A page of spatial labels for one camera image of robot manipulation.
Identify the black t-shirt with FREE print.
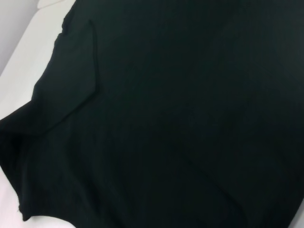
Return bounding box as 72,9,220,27
0,0,304,228

